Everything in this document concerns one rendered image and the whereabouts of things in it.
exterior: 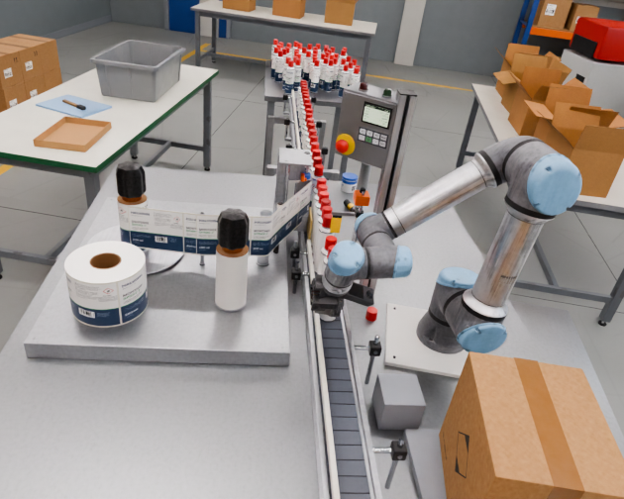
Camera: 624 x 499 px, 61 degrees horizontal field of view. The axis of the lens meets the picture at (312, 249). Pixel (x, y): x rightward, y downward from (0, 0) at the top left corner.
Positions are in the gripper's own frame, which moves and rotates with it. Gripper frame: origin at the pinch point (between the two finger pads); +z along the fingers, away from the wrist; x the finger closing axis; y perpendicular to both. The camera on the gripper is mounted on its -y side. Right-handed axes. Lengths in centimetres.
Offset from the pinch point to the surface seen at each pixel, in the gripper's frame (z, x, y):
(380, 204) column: -12.6, -28.1, -12.6
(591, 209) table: 79, -93, -153
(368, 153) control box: -22.7, -37.7, -7.3
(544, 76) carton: 106, -218, -168
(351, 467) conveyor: -18.0, 42.2, -0.3
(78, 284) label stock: -8, -1, 66
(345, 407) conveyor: -9.9, 28.1, -1.0
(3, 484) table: -14, 46, 70
